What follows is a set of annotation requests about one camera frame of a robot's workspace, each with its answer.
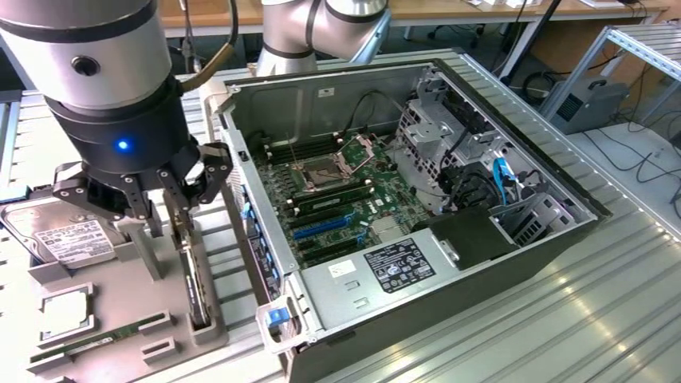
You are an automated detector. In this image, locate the green RAM stick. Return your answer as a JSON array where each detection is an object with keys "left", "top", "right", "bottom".
[
  {"left": 295, "top": 191, "right": 371, "bottom": 215},
  {"left": 29, "top": 313, "right": 166, "bottom": 362}
]

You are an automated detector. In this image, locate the grey plastic parts rack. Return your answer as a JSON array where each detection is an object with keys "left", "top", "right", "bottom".
[{"left": 19, "top": 215, "right": 230, "bottom": 383}]

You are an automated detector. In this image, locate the black floor cable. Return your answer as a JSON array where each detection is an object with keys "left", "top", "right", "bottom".
[{"left": 582, "top": 119, "right": 681, "bottom": 181}]

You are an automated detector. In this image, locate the silver power supply unit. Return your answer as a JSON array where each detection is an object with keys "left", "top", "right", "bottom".
[{"left": 293, "top": 227, "right": 462, "bottom": 333}]

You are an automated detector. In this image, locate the green motherboard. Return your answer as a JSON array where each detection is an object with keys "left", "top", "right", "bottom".
[{"left": 251, "top": 133, "right": 422, "bottom": 269}]

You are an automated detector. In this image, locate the silver chipset heatsink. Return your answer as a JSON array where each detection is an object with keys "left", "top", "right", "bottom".
[{"left": 369, "top": 218, "right": 409, "bottom": 237}]

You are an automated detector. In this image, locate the grey case handle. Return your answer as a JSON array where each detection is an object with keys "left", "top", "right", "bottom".
[
  {"left": 254, "top": 298, "right": 302, "bottom": 354},
  {"left": 199, "top": 77, "right": 238, "bottom": 155}
]

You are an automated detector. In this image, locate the black plastic air shroud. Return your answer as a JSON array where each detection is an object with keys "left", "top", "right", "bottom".
[{"left": 427, "top": 207, "right": 523, "bottom": 273}]

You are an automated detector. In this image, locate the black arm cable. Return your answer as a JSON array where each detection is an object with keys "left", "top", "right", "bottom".
[{"left": 178, "top": 0, "right": 241, "bottom": 92}]

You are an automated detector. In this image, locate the silver hard disk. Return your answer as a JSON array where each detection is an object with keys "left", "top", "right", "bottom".
[{"left": 0, "top": 201, "right": 122, "bottom": 269}]

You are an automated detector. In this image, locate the metal disk bay cage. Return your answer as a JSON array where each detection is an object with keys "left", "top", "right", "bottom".
[{"left": 395, "top": 99, "right": 513, "bottom": 205}]

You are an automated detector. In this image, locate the silver CPU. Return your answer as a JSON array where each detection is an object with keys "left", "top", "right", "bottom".
[{"left": 39, "top": 292, "right": 91, "bottom": 335}]

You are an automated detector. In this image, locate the open black PC case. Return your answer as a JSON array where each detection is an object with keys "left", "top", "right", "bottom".
[{"left": 198, "top": 57, "right": 613, "bottom": 383}]

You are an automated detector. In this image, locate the black wire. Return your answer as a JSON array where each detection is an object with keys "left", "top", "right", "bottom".
[{"left": 342, "top": 92, "right": 403, "bottom": 136}]

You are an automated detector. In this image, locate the graphics card with metal bracket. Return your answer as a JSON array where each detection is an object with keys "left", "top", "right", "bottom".
[{"left": 169, "top": 211, "right": 214, "bottom": 333}]

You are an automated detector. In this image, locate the black office chair base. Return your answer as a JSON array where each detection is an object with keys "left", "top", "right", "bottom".
[{"left": 426, "top": 22, "right": 486, "bottom": 41}]

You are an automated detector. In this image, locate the metal socket cover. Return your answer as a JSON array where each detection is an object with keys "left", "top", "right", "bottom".
[{"left": 331, "top": 134, "right": 382, "bottom": 177}]

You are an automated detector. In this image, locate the blue wire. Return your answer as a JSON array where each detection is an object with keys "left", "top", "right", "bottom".
[{"left": 491, "top": 156, "right": 521, "bottom": 207}]

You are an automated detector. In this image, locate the aluminium slat frame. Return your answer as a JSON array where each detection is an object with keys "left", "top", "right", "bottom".
[{"left": 551, "top": 22, "right": 681, "bottom": 125}]

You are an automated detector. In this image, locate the wooden desk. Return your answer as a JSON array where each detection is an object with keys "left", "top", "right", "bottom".
[{"left": 158, "top": 0, "right": 670, "bottom": 26}]

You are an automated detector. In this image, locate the grey box device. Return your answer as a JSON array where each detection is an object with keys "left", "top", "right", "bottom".
[{"left": 541, "top": 77, "right": 633, "bottom": 136}]

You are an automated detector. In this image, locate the CPU socket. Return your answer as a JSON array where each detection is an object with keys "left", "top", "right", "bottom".
[{"left": 293, "top": 153, "right": 347, "bottom": 192}]

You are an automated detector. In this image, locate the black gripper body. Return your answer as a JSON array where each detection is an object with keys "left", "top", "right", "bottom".
[{"left": 42, "top": 74, "right": 202, "bottom": 180}]

